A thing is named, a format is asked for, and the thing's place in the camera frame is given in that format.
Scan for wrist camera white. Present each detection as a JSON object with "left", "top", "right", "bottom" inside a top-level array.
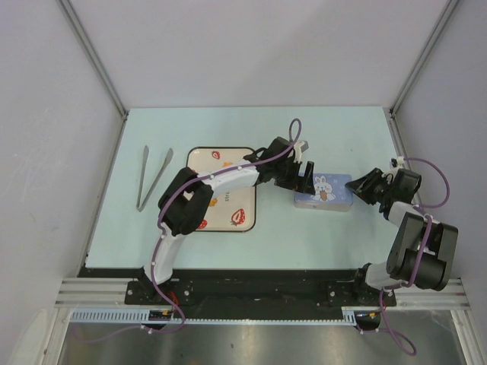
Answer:
[
  {"left": 293, "top": 140, "right": 309, "bottom": 163},
  {"left": 383, "top": 156, "right": 405, "bottom": 182}
]

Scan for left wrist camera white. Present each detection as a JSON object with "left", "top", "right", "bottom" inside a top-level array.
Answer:
[{"left": 293, "top": 140, "right": 309, "bottom": 163}]

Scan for silver tin box base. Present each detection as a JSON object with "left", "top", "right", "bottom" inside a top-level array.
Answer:
[{"left": 294, "top": 201, "right": 353, "bottom": 212}]

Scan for strawberry pattern white tray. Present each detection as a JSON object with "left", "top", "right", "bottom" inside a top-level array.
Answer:
[{"left": 186, "top": 147, "right": 256, "bottom": 232}]

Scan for white slotted cable duct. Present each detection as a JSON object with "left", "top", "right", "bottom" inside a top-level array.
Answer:
[{"left": 71, "top": 308, "right": 356, "bottom": 326}]

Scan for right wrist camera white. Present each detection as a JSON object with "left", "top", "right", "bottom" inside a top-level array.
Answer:
[{"left": 383, "top": 156, "right": 405, "bottom": 182}]

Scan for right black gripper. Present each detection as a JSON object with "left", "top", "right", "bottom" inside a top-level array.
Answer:
[{"left": 345, "top": 167, "right": 394, "bottom": 205}]

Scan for right aluminium frame post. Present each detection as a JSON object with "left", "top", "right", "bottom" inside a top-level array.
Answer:
[{"left": 390, "top": 0, "right": 462, "bottom": 111}]

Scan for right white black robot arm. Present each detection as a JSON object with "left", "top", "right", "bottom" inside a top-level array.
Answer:
[{"left": 345, "top": 167, "right": 458, "bottom": 305}]

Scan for aluminium frame post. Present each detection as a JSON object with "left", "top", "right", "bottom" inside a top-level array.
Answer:
[
  {"left": 56, "top": 0, "right": 128, "bottom": 122},
  {"left": 390, "top": 0, "right": 462, "bottom": 111}
]

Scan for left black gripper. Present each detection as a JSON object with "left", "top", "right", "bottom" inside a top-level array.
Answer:
[{"left": 272, "top": 157, "right": 314, "bottom": 195}]

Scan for metal serving tongs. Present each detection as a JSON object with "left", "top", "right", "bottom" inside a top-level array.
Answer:
[{"left": 136, "top": 145, "right": 174, "bottom": 212}]

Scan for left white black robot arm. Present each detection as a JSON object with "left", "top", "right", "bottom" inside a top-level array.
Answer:
[{"left": 141, "top": 137, "right": 315, "bottom": 304}]

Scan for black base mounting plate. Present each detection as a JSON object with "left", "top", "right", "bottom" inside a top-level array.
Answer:
[{"left": 125, "top": 269, "right": 396, "bottom": 319}]

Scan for left aluminium frame post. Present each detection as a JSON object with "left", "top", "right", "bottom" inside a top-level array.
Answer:
[{"left": 56, "top": 0, "right": 128, "bottom": 122}]

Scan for silver tin lid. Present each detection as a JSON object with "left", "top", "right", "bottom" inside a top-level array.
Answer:
[{"left": 294, "top": 173, "right": 353, "bottom": 205}]

